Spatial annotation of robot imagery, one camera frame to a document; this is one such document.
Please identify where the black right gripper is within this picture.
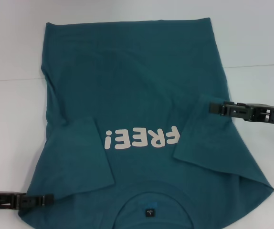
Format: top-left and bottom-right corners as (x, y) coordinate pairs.
(209, 102), (274, 125)

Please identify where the teal FREE print t-shirt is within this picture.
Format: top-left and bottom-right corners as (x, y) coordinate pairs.
(19, 17), (274, 229)

